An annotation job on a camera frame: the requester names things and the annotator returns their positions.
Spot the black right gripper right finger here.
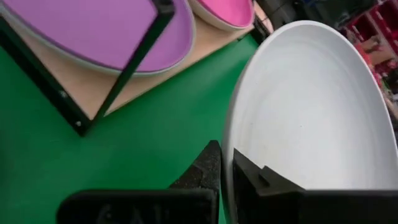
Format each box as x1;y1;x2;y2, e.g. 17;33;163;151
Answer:
233;148;398;224

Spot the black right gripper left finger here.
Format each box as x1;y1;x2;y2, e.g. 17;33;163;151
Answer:
57;139;222;224

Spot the light blue plate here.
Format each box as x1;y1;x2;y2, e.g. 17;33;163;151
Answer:
220;20;398;224

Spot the purple plate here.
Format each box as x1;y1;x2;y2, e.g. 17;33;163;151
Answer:
0;0;197;77

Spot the beige plate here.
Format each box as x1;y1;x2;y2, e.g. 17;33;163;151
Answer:
188;0;254;32

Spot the magenta plate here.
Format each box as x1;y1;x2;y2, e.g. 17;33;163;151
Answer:
197;0;256;29

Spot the red storage bin shelf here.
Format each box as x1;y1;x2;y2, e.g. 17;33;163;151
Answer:
341;0;398;94

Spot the green table mat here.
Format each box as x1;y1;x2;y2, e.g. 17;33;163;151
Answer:
0;34;259;224

